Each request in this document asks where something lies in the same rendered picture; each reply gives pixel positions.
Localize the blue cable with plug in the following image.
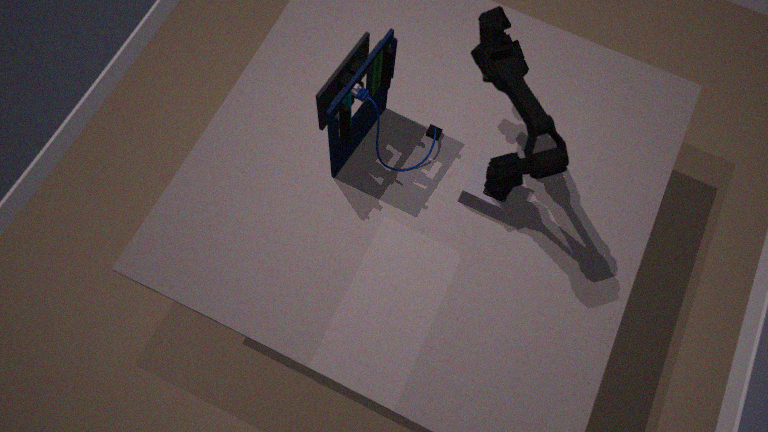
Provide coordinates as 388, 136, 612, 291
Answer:
351, 84, 437, 171

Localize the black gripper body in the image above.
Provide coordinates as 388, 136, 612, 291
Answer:
479, 6, 529, 75

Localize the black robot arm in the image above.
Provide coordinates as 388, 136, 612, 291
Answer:
470, 16, 569, 202

